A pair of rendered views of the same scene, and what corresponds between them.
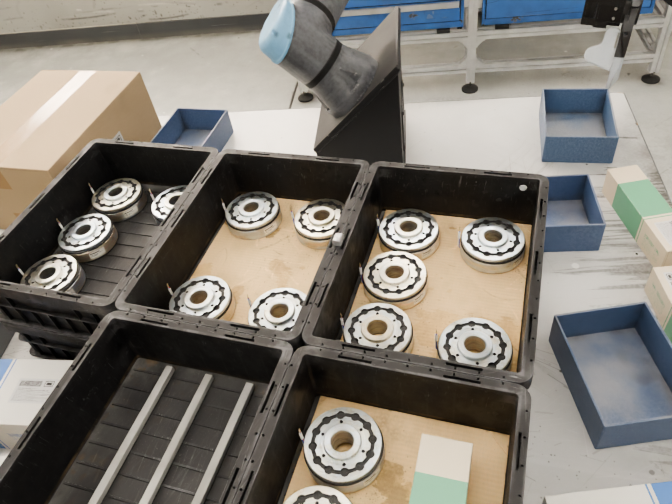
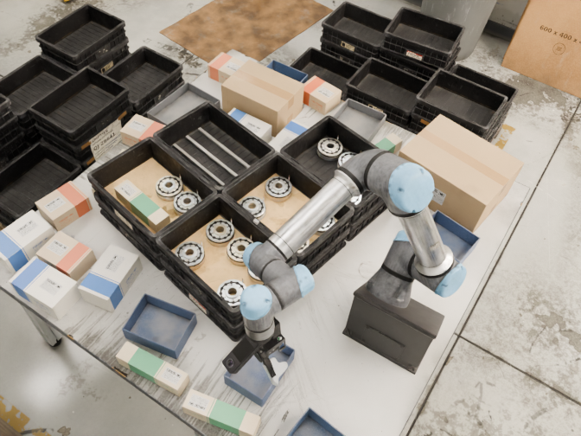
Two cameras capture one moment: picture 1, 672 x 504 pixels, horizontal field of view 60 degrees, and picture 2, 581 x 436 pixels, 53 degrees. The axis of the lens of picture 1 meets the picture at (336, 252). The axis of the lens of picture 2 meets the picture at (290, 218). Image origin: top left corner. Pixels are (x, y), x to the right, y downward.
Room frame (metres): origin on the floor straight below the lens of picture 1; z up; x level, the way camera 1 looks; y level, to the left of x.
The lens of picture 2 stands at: (1.08, -1.12, 2.56)
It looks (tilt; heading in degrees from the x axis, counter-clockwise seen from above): 53 degrees down; 106
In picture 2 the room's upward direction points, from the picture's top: 5 degrees clockwise
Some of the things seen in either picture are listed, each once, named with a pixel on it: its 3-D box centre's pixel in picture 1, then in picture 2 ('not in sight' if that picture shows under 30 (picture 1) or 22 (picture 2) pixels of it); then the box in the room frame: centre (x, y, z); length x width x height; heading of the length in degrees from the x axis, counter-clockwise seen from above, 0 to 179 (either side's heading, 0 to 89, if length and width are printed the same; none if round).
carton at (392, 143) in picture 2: not in sight; (378, 153); (0.94, 0.67, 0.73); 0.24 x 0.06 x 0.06; 62
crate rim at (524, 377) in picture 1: (436, 255); (226, 250); (0.58, -0.15, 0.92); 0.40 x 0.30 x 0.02; 156
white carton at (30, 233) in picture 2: not in sight; (22, 240); (-0.19, -0.28, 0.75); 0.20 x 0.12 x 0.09; 70
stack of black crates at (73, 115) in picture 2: not in sight; (89, 130); (-0.54, 0.61, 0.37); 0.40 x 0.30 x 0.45; 76
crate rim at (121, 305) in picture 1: (254, 232); (287, 202); (0.71, 0.13, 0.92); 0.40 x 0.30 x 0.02; 156
